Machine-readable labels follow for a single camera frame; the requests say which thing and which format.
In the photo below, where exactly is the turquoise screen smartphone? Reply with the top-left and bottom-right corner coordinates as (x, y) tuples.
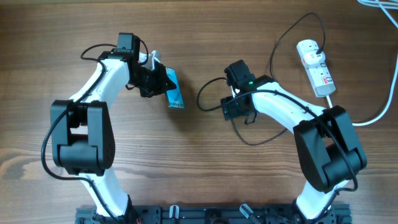
(166, 67), (185, 109)

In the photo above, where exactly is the black USB charging cable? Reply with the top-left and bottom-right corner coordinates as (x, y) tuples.
(229, 12), (326, 146)

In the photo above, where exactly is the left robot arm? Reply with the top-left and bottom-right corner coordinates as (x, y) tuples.
(41, 33), (185, 223)

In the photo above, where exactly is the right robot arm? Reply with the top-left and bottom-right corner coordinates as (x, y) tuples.
(221, 60), (368, 223)

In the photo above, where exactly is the white charger plug adapter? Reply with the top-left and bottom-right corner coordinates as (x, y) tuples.
(302, 50), (325, 68)

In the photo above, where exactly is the white power strip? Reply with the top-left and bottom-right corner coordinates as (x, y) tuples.
(296, 39), (336, 98)

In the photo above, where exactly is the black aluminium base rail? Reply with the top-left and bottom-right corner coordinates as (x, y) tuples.
(75, 204), (353, 224)

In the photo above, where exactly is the white power strip cord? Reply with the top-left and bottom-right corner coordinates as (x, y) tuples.
(325, 51), (398, 127)

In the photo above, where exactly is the white cables top corner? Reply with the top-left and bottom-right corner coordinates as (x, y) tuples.
(356, 0), (398, 24)

